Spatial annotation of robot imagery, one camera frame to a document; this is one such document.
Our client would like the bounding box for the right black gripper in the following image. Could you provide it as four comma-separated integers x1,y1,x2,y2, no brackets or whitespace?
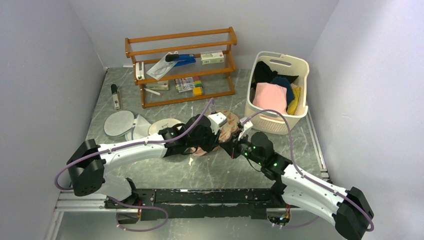
220,129,264,166

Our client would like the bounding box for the floral mesh laundry bag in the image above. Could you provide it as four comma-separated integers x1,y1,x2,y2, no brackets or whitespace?
191,110,240,157

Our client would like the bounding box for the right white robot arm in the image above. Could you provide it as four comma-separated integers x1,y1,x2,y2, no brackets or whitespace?
220,132,374,240

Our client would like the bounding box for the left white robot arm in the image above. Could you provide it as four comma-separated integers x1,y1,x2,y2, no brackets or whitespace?
67,112,227,208

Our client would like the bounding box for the beige round laundry bag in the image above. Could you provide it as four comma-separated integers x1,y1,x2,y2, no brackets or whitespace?
148,118,182,135

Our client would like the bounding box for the cream laundry basket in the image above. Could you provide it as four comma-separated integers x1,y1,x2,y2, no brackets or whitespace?
244,51,310,135

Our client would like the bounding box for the white red pen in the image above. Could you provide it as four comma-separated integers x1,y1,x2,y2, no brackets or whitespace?
144,88,162,96

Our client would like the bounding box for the small white box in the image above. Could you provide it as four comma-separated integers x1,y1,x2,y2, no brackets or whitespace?
145,80,170,91

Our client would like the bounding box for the highlighter marker pack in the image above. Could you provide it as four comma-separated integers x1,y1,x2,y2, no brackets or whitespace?
174,76,203,93

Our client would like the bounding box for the pink folded cloth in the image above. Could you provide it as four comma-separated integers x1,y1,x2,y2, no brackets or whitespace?
252,82,288,114

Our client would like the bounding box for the wooden shelf rack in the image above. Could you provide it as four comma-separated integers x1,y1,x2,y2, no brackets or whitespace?
124,26,238,109

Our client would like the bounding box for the clear plastic packet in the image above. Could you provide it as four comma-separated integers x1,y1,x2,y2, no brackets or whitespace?
146,51,178,81

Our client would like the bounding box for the yellow cloth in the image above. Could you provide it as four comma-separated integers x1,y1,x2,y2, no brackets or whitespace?
286,87,302,115

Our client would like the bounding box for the blue stapler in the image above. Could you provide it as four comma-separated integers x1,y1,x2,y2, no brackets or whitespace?
165,53,196,67

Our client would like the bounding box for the black silver marker device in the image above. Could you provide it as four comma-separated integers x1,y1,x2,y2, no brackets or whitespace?
110,84,121,110

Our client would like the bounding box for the black garment in basket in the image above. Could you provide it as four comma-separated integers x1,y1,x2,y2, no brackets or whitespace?
250,61,299,90

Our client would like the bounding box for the dark teal cloth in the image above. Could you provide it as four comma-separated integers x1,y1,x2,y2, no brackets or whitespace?
270,76,295,104

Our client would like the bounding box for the white green box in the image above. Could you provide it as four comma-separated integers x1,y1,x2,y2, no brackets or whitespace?
200,50,225,65

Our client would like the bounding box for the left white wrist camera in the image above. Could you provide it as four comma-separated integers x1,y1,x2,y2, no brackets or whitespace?
207,112,228,135

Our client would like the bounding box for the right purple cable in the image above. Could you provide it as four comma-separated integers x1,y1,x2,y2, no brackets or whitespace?
238,109,375,232

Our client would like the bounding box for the purple cable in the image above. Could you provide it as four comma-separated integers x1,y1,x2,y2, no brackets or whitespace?
238,109,375,232
53,97,216,232

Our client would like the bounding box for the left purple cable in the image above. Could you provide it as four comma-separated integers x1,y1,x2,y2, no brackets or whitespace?
53,97,216,232

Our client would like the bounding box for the aluminium frame rail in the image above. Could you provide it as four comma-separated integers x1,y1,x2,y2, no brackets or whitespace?
44,188,355,240

